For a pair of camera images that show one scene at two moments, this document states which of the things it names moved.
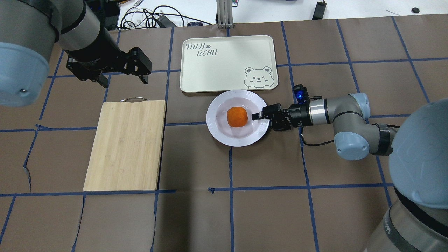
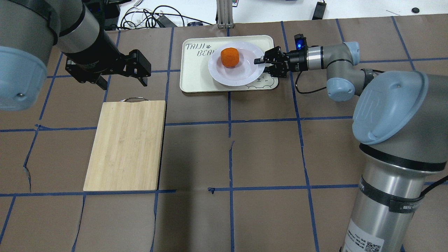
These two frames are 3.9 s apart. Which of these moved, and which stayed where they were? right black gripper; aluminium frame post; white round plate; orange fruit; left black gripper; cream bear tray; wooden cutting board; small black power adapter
Moved: right black gripper; white round plate; orange fruit
Stayed: aluminium frame post; small black power adapter; wooden cutting board; cream bear tray; left black gripper
